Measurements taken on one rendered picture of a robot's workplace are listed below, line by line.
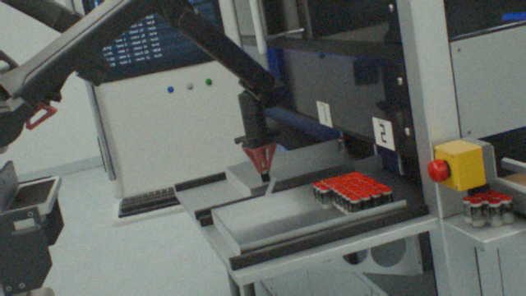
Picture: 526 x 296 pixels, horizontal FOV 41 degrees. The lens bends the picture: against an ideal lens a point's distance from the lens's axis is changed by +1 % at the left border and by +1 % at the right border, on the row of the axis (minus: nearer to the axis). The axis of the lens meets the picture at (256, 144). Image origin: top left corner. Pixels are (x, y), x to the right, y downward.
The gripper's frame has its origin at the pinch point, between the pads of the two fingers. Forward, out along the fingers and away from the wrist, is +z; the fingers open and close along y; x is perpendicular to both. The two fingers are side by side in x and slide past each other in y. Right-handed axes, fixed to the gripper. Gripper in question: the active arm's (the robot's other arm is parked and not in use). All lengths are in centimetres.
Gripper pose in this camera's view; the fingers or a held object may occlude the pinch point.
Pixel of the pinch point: (264, 169)
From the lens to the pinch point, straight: 173.4
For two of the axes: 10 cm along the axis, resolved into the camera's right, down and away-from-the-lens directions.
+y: 8.5, -2.6, 4.6
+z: 1.9, 9.6, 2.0
